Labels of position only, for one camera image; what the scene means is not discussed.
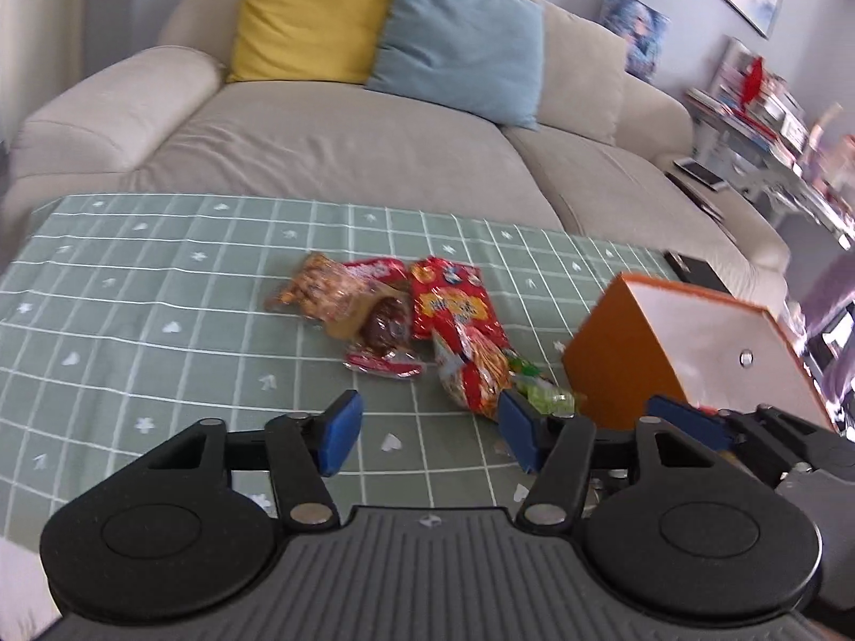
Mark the green label nut bag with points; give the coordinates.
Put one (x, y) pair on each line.
(544, 395)

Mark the light blue cushion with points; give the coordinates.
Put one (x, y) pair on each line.
(484, 57)

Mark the white door with handle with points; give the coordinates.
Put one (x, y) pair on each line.
(42, 56)

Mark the yellow cushion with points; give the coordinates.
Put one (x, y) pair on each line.
(307, 40)

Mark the white cluttered shelf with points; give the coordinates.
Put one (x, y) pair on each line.
(763, 149)

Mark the peanut snack clear bag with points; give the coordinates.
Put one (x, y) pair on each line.
(337, 294)

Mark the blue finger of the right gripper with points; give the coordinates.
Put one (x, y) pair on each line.
(708, 428)

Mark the green checked tablecloth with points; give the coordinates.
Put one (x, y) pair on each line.
(126, 318)

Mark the blue patterned cushion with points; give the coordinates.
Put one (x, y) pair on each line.
(643, 29)

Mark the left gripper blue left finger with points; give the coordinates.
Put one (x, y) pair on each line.
(303, 452)

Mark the red cartoon snack bag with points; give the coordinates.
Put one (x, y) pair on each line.
(437, 284)

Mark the beige fabric sofa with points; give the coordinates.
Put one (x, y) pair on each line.
(166, 120)

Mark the red spicy strips bag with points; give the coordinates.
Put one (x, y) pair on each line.
(472, 369)

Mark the beige cushion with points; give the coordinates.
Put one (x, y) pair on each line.
(584, 75)

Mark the red dried dates pack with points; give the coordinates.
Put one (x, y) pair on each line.
(382, 345)

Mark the phone on sofa arm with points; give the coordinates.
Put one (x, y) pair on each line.
(701, 174)

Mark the dark remote on sofa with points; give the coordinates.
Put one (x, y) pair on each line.
(704, 205)

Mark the orange cardboard box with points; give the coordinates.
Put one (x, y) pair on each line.
(647, 337)

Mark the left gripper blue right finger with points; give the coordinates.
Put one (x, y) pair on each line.
(558, 451)

